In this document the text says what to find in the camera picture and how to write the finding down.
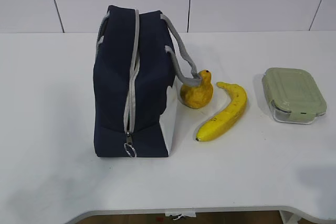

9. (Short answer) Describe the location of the green lidded glass container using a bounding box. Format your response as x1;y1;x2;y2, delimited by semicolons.
261;68;327;124

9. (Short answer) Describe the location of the navy blue lunch bag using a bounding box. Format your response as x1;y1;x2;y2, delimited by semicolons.
93;5;202;158

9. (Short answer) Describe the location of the white tape under table edge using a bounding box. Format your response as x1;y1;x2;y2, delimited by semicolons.
165;211;196;221

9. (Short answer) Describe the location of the yellow banana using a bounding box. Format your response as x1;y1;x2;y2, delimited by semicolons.
196;82;248;142

